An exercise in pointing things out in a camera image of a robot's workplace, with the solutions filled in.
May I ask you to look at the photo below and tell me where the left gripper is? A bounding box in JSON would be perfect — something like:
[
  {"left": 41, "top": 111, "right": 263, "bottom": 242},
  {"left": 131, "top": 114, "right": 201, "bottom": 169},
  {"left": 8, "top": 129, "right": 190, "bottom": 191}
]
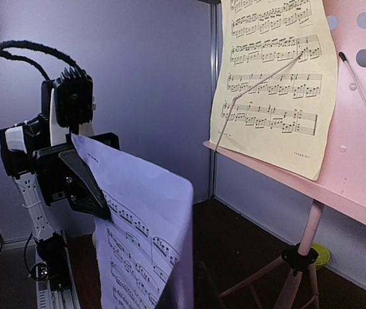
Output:
[{"left": 31, "top": 133, "right": 111, "bottom": 221}]

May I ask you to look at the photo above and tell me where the purple sheet music page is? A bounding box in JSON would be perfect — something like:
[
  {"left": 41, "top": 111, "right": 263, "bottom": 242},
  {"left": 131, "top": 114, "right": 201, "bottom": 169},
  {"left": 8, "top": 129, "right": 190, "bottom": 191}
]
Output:
[{"left": 72, "top": 135, "right": 194, "bottom": 308}]

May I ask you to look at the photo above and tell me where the yellow sheet music page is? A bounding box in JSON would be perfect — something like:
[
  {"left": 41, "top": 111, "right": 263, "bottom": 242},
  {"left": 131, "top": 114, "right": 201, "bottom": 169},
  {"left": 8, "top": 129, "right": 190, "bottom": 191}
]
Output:
[{"left": 209, "top": 0, "right": 338, "bottom": 180}]

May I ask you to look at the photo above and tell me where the pink music stand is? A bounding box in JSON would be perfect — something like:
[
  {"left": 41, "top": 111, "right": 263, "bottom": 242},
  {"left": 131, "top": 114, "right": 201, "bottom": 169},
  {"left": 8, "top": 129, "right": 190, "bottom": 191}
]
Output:
[{"left": 202, "top": 0, "right": 366, "bottom": 309}]

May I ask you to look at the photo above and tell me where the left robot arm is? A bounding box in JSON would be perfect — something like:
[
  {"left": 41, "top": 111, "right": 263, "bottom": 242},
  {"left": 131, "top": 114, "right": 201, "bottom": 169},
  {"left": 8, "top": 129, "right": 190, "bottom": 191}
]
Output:
[{"left": 0, "top": 113, "right": 111, "bottom": 290}]

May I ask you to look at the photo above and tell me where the green plastic bowl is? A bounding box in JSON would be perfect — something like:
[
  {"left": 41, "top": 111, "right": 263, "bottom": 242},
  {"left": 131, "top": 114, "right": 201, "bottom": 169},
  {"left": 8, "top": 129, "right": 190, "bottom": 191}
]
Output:
[{"left": 311, "top": 243, "right": 331, "bottom": 270}]

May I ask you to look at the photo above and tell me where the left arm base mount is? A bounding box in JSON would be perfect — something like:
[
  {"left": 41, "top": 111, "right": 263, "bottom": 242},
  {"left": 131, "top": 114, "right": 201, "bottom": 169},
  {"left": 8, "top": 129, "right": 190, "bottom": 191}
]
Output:
[{"left": 29, "top": 263, "right": 81, "bottom": 309}]

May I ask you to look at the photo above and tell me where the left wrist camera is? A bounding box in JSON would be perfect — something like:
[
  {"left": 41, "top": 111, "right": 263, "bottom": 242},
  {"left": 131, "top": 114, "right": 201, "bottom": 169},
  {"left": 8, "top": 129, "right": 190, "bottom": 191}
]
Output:
[{"left": 41, "top": 66, "right": 95, "bottom": 146}]

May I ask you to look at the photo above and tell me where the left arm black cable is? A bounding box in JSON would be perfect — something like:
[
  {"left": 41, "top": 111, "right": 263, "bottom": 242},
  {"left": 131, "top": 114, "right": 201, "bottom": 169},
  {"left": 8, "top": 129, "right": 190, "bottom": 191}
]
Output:
[{"left": 0, "top": 39, "right": 86, "bottom": 81}]

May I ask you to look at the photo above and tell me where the left aluminium frame post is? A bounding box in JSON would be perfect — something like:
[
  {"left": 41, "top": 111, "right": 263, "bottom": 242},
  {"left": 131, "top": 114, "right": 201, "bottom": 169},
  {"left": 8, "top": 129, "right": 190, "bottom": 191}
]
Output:
[{"left": 208, "top": 3, "right": 222, "bottom": 200}]

